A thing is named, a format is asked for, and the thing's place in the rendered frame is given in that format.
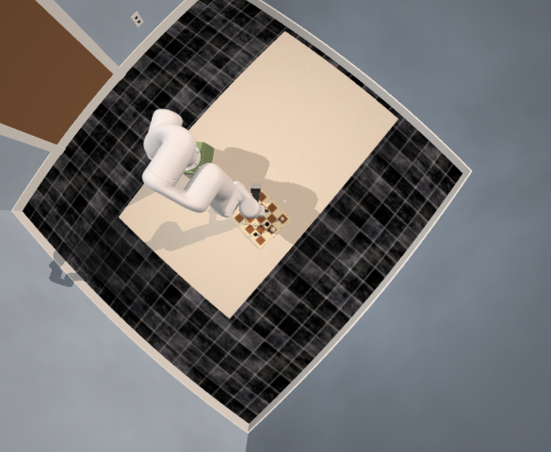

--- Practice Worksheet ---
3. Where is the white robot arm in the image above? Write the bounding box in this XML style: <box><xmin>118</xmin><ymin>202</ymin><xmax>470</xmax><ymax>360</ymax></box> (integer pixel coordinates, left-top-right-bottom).
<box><xmin>142</xmin><ymin>109</ymin><xmax>261</xmax><ymax>218</ymax></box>

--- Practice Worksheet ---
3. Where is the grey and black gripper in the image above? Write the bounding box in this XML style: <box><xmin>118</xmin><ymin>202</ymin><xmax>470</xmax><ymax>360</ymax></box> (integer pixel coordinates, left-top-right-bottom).
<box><xmin>258</xmin><ymin>204</ymin><xmax>268</xmax><ymax>218</ymax></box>

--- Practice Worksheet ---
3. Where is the brown and cream chessboard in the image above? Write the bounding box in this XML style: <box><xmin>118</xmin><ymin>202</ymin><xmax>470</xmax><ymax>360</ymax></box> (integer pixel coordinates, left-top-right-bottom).
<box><xmin>231</xmin><ymin>188</ymin><xmax>292</xmax><ymax>249</ymax></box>

